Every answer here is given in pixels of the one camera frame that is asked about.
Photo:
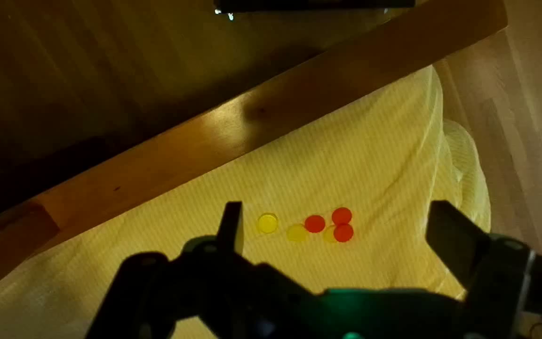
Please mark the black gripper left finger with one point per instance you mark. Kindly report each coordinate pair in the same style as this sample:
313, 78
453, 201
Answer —
230, 227

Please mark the yellow bed blanket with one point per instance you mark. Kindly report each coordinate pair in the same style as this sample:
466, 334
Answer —
347, 157

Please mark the wooden bunk bed frame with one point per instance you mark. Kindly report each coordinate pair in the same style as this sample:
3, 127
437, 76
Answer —
221, 138

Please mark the black flat object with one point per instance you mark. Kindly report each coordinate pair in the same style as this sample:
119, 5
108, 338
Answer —
315, 5

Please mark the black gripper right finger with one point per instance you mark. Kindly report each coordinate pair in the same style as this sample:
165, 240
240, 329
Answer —
456, 242

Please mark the orange game disc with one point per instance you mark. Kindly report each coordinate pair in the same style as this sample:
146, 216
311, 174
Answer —
345, 235
315, 223
342, 216

